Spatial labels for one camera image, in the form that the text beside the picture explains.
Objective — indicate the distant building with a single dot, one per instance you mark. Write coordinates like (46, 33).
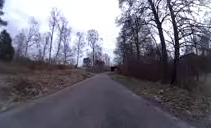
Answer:
(99, 65)

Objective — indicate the grey asphalt road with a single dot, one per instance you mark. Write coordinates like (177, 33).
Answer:
(99, 106)

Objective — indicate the brown leafless hedge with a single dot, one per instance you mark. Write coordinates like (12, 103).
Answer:
(149, 70)

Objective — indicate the row of bare birch trees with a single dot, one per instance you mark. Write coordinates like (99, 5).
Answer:
(63, 43)

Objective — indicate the row of dark bare trees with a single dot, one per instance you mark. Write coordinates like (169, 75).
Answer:
(159, 36)

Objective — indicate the grass verge with dead leaves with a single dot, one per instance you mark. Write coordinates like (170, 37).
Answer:
(173, 96)

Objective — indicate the dry grass verge with slope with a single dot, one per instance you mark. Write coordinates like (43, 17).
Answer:
(29, 83)

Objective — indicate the dark evergreen tree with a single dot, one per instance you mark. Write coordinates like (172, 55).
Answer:
(3, 46)

